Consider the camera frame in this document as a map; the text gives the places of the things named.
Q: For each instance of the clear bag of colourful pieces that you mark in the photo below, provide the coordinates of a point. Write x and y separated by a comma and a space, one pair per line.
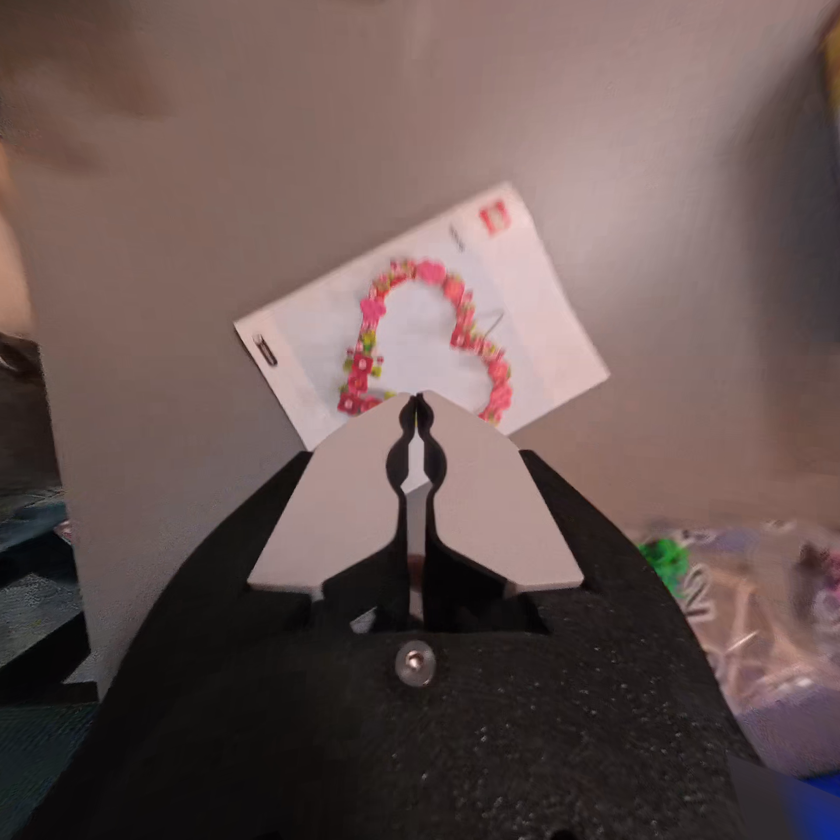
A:
754, 623

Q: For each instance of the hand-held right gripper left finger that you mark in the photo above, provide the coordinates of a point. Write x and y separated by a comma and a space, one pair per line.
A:
328, 525

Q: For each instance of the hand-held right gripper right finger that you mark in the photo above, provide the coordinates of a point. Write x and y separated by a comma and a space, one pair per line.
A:
505, 525

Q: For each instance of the white instruction booklet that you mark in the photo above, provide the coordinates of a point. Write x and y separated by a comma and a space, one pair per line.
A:
525, 315

